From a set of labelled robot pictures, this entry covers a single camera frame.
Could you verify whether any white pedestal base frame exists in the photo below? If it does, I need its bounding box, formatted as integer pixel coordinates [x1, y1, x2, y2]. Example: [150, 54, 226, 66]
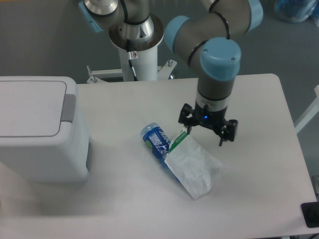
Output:
[86, 59, 177, 84]

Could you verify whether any black device table corner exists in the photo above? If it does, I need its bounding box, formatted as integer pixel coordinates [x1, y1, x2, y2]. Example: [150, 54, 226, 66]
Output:
[301, 202, 319, 228]

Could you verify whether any blue plastic bottle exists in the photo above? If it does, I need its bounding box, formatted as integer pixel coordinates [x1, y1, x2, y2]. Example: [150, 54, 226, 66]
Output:
[140, 122, 179, 183]

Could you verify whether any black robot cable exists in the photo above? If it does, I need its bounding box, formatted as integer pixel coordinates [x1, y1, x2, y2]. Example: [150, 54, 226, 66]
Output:
[126, 39, 139, 82]

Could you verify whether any blue plastic bag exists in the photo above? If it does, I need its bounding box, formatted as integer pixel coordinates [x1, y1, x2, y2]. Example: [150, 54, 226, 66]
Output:
[273, 0, 319, 23]

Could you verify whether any white trash can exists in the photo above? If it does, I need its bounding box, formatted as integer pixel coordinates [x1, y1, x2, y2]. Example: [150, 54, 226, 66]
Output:
[0, 76, 92, 183]

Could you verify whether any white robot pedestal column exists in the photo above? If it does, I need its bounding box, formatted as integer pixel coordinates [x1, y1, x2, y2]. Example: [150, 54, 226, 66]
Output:
[109, 13, 164, 71]

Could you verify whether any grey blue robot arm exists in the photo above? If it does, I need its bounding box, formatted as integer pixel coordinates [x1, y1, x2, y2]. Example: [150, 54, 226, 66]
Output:
[79, 0, 263, 142]

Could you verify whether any white plastic bag green strip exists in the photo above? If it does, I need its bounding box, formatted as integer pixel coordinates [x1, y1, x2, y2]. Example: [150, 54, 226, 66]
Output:
[164, 128, 224, 200]

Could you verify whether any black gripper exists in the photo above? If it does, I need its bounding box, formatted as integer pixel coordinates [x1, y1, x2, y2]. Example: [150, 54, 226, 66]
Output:
[178, 102, 238, 146]

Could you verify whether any white frame right edge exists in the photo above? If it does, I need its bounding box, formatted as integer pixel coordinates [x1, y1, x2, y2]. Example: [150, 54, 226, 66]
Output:
[295, 85, 319, 133]

